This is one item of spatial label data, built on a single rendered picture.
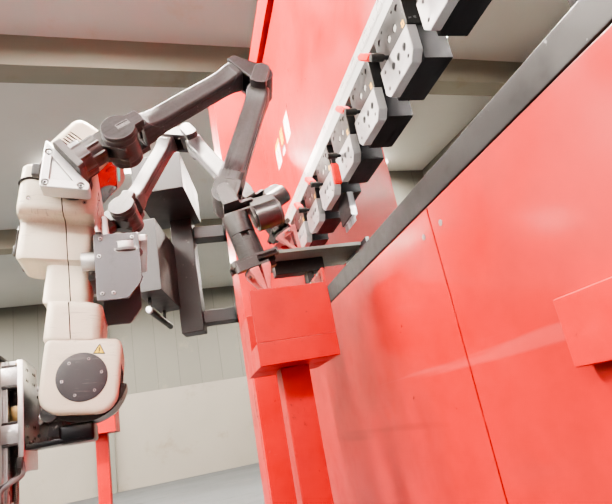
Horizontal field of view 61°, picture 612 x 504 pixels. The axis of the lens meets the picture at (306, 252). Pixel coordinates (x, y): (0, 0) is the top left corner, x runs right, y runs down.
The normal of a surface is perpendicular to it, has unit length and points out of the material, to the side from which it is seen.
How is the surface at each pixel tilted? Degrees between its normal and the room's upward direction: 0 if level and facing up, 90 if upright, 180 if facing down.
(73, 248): 90
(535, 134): 90
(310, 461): 90
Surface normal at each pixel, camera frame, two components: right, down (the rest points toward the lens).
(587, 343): -0.96, 0.10
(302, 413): 0.21, -0.34
